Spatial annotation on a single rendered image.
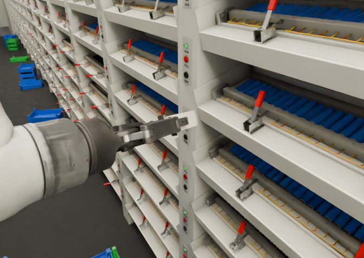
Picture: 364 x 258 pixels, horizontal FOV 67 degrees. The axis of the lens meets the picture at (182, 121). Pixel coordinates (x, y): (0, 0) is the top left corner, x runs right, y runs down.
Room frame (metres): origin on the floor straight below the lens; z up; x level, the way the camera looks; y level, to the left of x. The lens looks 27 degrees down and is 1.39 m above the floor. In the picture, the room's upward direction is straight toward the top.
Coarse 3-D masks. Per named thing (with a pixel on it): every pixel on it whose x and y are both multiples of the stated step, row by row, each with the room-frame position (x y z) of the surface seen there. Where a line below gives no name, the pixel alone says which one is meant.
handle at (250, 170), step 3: (252, 165) 0.54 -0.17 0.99; (249, 168) 0.54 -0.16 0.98; (252, 168) 0.54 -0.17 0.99; (249, 171) 0.54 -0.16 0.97; (252, 171) 0.54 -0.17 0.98; (246, 174) 0.54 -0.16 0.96; (249, 174) 0.54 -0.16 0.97; (246, 177) 0.54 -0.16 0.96; (249, 177) 0.53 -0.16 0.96; (246, 180) 0.53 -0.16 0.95; (243, 183) 0.54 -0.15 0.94; (246, 183) 0.53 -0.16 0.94; (243, 186) 0.53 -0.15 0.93; (243, 189) 0.53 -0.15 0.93; (246, 189) 0.53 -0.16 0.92
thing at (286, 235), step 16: (208, 144) 0.69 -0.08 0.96; (224, 144) 0.73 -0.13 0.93; (208, 160) 0.68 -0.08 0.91; (224, 160) 0.67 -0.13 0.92; (208, 176) 0.62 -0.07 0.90; (224, 176) 0.61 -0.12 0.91; (224, 192) 0.56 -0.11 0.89; (240, 208) 0.51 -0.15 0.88; (256, 208) 0.49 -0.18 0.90; (272, 208) 0.48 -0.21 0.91; (288, 208) 0.48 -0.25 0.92; (256, 224) 0.47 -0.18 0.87; (272, 224) 0.44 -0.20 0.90; (288, 224) 0.44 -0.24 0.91; (272, 240) 0.43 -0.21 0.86; (288, 240) 0.40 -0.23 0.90; (304, 240) 0.40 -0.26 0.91; (288, 256) 0.40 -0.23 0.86; (304, 256) 0.36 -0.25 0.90; (320, 256) 0.36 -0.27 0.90; (336, 256) 0.35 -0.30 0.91; (352, 256) 0.35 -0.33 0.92
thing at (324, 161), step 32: (224, 96) 0.69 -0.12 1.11; (256, 96) 0.63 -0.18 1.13; (288, 96) 0.60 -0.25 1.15; (320, 96) 0.56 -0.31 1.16; (352, 96) 0.52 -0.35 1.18; (224, 128) 0.58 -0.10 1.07; (256, 128) 0.53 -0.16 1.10; (288, 128) 0.51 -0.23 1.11; (320, 128) 0.46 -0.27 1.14; (352, 128) 0.45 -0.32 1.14; (288, 160) 0.42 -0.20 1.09; (320, 160) 0.41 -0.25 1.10; (352, 160) 0.39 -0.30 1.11; (320, 192) 0.37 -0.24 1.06; (352, 192) 0.33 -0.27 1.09
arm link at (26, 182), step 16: (0, 112) 0.26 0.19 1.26; (0, 128) 0.24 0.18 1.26; (16, 128) 0.26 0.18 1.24; (0, 144) 0.22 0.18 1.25; (16, 144) 0.24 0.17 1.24; (32, 144) 0.25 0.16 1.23; (0, 160) 0.21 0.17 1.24; (16, 160) 0.22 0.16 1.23; (32, 160) 0.23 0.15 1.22; (0, 176) 0.20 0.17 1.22; (16, 176) 0.21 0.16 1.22; (32, 176) 0.22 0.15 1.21; (0, 192) 0.20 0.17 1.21; (16, 192) 0.21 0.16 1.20; (32, 192) 0.22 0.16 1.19; (0, 208) 0.20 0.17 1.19; (16, 208) 0.21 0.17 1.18
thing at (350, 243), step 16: (240, 160) 0.63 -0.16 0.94; (240, 176) 0.59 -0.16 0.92; (256, 176) 0.56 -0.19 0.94; (272, 192) 0.52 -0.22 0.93; (288, 192) 0.50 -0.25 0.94; (304, 208) 0.45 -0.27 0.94; (304, 224) 0.42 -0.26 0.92; (320, 224) 0.41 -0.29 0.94; (336, 240) 0.38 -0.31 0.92; (352, 240) 0.36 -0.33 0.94
